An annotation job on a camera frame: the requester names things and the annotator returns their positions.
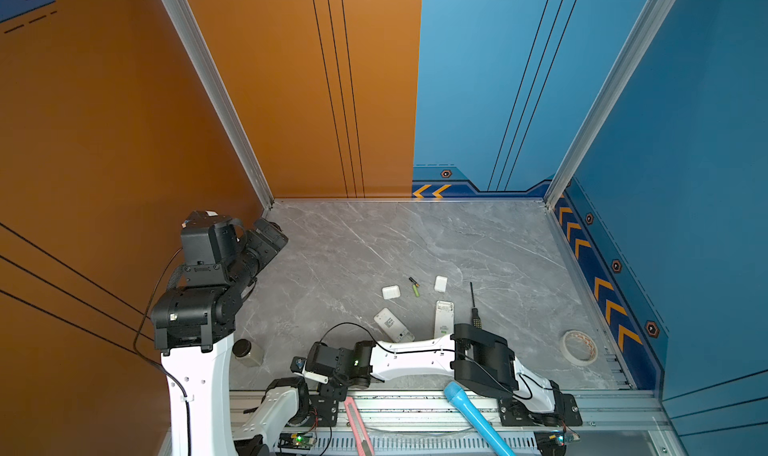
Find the aluminium corner post left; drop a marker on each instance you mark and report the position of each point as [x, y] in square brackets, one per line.
[192, 38]

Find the roll of beige tape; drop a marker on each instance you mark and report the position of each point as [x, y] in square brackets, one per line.
[578, 348]

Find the pink utility knife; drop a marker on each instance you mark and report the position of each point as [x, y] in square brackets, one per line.
[362, 440]

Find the white remote control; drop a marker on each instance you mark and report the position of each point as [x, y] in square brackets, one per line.
[393, 327]

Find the white remote with back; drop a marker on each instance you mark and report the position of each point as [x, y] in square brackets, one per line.
[444, 318]

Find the right green circuit board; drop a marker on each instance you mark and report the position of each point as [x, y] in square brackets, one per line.
[555, 443]

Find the aluminium corner post right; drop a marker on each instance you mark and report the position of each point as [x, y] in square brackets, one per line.
[642, 34]

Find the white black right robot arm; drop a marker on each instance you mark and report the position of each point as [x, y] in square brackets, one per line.
[477, 360]

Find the aluminium corner post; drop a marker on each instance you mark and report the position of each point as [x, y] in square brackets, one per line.
[192, 38]
[642, 34]

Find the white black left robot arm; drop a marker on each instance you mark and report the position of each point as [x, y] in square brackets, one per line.
[194, 323]

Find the aluminium front rail frame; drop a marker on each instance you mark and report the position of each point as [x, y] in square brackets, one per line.
[401, 422]

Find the green circuit board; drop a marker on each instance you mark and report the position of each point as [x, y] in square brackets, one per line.
[296, 443]
[555, 443]

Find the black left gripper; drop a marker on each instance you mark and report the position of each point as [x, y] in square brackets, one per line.
[265, 250]

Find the blue plastic flashlight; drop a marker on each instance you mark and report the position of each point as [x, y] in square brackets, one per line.
[459, 399]

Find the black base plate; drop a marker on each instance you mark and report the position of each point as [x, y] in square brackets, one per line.
[513, 412]
[315, 411]

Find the left green circuit board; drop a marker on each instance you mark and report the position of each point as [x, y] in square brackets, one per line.
[296, 443]

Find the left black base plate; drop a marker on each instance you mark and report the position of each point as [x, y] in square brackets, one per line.
[315, 411]

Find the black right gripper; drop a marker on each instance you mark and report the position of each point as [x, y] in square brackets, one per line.
[338, 393]

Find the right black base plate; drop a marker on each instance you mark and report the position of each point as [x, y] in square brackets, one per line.
[513, 412]

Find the black yellow battery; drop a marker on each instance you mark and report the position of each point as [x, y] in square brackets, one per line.
[475, 317]

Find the white battery cover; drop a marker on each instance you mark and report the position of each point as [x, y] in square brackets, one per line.
[391, 292]
[440, 284]

